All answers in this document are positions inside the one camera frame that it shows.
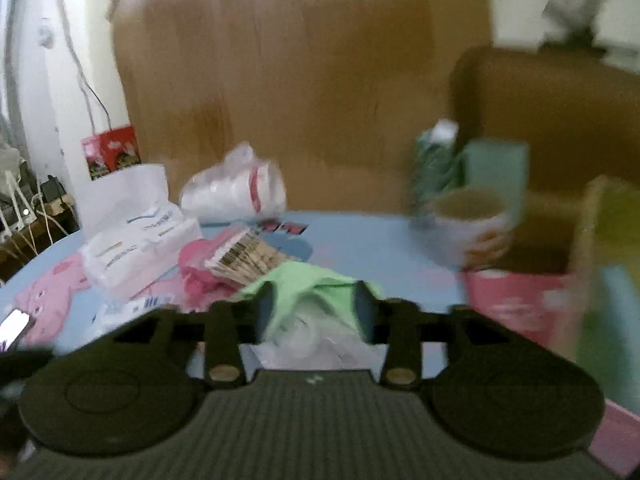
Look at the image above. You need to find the smartphone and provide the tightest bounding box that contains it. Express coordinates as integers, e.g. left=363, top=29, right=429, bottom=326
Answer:
left=0, top=309, right=34, bottom=353

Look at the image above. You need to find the white tissue pack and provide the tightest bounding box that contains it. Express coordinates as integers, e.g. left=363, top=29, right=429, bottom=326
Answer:
left=76, top=164, right=203, bottom=300

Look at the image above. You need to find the cotton swabs bag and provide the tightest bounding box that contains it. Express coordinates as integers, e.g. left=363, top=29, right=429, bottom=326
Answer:
left=204, top=226, right=296, bottom=286

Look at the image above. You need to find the green patterned drink carton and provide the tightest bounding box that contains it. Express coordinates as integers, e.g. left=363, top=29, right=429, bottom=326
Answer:
left=411, top=119, right=462, bottom=226

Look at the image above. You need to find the plastic-wrapped paper cups stack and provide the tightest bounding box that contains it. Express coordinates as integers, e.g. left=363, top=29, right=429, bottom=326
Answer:
left=180, top=142, right=288, bottom=223

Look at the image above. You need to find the clear plastic item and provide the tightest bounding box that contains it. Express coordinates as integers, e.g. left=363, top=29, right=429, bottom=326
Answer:
left=252, top=304, right=384, bottom=374

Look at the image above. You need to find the pink macaron biscuit tin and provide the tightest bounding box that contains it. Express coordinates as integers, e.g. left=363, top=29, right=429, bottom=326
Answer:
left=459, top=173, right=640, bottom=478

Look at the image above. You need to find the blue white wet wipes pack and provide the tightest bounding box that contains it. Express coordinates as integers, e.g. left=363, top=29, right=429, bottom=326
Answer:
left=88, top=294, right=175, bottom=338

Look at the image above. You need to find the white power cable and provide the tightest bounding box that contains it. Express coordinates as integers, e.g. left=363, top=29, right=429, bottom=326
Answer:
left=44, top=0, right=114, bottom=131

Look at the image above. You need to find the brown wooden board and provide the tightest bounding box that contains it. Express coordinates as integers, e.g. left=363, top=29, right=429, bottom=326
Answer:
left=112, top=0, right=491, bottom=212

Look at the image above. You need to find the red snack box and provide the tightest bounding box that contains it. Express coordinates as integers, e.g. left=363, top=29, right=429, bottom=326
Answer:
left=81, top=125, right=141, bottom=181

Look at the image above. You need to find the pink fuzzy cloth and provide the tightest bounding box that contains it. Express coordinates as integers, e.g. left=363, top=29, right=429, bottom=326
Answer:
left=178, top=228, right=241, bottom=311

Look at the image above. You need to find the green cloth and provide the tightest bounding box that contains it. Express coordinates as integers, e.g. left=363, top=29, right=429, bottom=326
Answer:
left=232, top=260, right=363, bottom=339

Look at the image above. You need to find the blue Peppa Pig tablecloth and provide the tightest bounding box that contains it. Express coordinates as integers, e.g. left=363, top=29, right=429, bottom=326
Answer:
left=0, top=209, right=640, bottom=461

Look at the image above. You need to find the white paper snack cup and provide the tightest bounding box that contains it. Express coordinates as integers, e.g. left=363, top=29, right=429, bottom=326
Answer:
left=423, top=188, right=513, bottom=270

